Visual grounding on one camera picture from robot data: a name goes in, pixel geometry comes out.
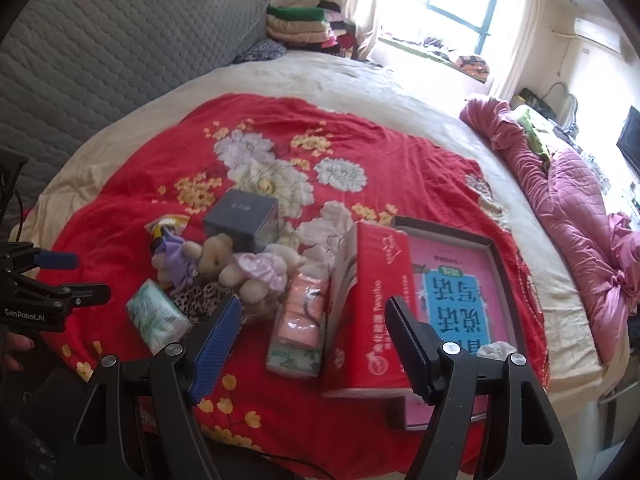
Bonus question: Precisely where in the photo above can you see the pink book tray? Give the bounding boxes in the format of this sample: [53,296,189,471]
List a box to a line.
[389,214,526,432]

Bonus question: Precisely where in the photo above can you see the yellow snack packet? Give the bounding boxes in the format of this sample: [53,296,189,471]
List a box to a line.
[144,214,190,240]

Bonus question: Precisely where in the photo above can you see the teddy bear pink dress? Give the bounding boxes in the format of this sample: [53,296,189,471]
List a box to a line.
[198,234,306,304]

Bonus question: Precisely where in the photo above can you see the right beige curtain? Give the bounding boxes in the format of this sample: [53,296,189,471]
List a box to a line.
[489,0,547,101]

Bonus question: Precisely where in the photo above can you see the leopard print scrunchie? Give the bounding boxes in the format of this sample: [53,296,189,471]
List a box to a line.
[172,282,231,325]

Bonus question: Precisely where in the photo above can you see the teddy bear purple dress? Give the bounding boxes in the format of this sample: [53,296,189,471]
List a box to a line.
[151,230,203,295]

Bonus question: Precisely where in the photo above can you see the folded blankets stack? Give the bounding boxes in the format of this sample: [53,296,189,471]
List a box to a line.
[266,0,357,58]

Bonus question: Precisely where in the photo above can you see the green white tissue pack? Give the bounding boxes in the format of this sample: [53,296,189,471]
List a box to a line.
[126,280,192,354]

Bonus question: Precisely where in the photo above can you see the pink quilted duvet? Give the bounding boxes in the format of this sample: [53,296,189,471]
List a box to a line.
[460,96,639,364]

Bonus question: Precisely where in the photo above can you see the red tissue box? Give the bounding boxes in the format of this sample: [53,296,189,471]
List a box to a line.
[321,221,416,398]

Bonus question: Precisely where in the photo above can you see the dark blue square box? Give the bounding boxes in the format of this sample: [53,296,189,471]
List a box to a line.
[203,188,279,252]

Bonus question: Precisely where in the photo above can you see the grey quilted headboard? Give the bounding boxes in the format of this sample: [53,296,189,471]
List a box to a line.
[1,0,270,209]

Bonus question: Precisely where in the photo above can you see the beige bed sheet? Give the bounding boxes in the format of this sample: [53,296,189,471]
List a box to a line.
[8,52,624,480]

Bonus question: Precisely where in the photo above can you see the clothes on window sill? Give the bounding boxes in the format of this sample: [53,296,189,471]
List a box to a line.
[393,36,490,82]

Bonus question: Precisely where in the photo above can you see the dark patterned pillow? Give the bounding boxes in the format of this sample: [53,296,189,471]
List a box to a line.
[233,38,286,64]

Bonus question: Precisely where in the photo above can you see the red floral blanket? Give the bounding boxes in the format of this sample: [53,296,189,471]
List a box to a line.
[38,93,549,479]

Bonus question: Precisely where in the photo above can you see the operator left hand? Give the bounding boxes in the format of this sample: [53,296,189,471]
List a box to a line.
[1,333,35,372]

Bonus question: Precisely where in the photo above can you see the white floral scrunchie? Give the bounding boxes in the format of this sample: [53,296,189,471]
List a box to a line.
[476,341,518,361]

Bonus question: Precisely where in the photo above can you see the white air conditioner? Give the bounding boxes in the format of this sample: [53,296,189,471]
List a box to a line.
[574,18,622,55]

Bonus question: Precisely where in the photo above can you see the black television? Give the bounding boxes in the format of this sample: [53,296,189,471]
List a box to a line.
[616,106,640,177]

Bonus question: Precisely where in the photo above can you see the pink hair tie pack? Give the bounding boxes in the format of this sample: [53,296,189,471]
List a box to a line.
[274,273,329,350]

